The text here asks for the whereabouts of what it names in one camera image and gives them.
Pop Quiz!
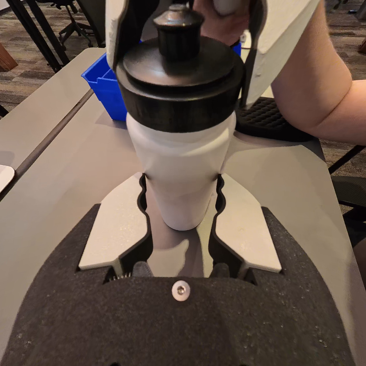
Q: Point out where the white stand base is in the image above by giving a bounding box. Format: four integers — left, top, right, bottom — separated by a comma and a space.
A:
0, 165, 15, 194

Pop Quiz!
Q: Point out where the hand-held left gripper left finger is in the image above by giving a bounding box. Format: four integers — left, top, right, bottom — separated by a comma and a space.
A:
79, 172, 154, 278

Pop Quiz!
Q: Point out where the white plastic bottle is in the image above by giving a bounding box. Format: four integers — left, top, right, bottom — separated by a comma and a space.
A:
126, 112, 238, 231

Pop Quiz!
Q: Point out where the black bottle lid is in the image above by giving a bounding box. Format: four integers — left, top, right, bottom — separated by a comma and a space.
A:
116, 4, 247, 133

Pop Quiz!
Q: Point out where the blue plastic bin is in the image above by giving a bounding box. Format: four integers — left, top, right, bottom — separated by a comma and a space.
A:
81, 41, 242, 121

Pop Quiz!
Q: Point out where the person's right hand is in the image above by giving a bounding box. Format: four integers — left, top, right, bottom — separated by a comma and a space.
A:
193, 0, 251, 46

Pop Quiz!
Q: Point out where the dark office chair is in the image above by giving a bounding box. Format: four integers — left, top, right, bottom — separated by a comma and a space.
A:
37, 0, 94, 48

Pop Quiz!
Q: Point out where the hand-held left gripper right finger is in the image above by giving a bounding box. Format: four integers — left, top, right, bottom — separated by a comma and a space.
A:
208, 174, 282, 280

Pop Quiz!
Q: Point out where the black high-back chair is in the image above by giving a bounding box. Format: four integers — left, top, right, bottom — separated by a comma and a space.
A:
77, 0, 107, 48

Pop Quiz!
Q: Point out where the person's right forearm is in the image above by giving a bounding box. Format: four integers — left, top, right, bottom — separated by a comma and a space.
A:
271, 0, 366, 144

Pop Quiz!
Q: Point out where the wooden post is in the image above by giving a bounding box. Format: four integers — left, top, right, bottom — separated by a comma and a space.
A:
0, 43, 18, 72

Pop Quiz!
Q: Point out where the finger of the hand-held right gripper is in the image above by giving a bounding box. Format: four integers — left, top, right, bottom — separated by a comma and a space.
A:
105, 0, 160, 72
240, 0, 321, 108

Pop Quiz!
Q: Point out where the black metal table frame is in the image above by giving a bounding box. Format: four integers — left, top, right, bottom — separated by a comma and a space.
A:
7, 0, 71, 74

